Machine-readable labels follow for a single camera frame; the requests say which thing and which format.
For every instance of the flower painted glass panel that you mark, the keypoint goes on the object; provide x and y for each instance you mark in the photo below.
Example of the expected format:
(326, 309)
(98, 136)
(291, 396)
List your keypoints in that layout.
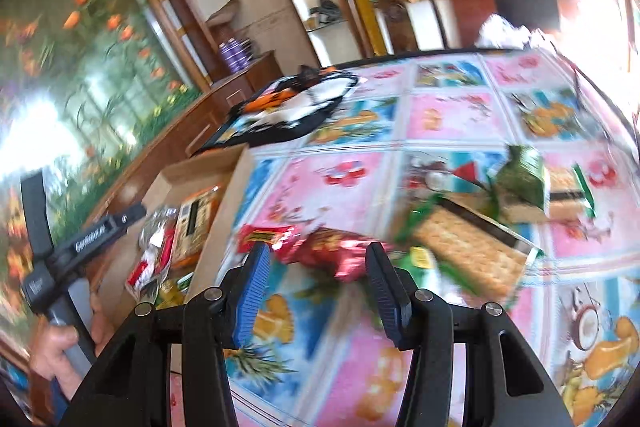
(75, 57)

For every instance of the person's left hand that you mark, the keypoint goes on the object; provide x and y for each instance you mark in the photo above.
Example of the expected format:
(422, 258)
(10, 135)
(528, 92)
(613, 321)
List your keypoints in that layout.
(52, 352)

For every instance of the black white patterned cloth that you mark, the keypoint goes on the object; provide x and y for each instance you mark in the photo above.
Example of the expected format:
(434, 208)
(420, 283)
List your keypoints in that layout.
(290, 107)

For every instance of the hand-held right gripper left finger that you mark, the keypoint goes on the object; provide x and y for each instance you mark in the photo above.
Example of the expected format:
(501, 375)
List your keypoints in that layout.
(252, 302)

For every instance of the wooden chair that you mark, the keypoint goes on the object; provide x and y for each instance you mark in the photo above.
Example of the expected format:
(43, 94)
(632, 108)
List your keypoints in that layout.
(395, 12)

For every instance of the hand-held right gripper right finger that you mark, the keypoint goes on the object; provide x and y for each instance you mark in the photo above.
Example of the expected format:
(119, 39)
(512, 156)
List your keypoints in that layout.
(390, 302)

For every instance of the dark red foil packet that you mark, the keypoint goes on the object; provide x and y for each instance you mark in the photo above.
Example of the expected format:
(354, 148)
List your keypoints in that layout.
(335, 252)

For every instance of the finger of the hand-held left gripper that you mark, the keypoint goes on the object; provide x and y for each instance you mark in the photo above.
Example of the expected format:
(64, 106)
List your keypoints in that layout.
(127, 214)

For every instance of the white plastic bag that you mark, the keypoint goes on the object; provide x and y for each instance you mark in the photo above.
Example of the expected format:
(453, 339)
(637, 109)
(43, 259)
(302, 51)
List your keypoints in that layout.
(500, 32)

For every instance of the cardboard box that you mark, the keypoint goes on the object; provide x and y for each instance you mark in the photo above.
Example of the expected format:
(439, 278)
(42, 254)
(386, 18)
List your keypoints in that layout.
(225, 217)

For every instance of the green cracker packet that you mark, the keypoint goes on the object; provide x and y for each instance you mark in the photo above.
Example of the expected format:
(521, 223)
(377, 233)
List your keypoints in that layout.
(470, 247)
(562, 197)

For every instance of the yellow green snack packet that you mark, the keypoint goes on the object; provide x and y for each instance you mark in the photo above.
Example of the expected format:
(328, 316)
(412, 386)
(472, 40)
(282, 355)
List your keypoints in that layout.
(172, 292)

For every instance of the small red candy packet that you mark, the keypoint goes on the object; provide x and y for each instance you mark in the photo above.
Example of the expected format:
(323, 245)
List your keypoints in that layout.
(260, 236)

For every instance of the green pea snack packet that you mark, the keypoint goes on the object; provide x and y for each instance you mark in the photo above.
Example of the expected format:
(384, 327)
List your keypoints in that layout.
(522, 177)

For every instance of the orange cracker packet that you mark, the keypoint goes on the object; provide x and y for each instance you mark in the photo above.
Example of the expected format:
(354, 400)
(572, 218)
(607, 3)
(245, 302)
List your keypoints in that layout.
(192, 227)

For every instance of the white red candy packet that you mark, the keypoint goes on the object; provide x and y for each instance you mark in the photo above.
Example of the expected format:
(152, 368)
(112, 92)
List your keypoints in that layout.
(142, 274)

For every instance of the brown paper bag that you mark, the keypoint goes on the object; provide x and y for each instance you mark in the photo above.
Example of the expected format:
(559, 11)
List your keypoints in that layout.
(225, 12)

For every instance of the dark shoes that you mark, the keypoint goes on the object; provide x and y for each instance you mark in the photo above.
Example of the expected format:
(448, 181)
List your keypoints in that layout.
(325, 13)

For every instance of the person's left forearm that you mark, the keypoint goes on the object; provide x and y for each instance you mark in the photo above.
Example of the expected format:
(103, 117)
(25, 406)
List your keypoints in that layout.
(62, 399)

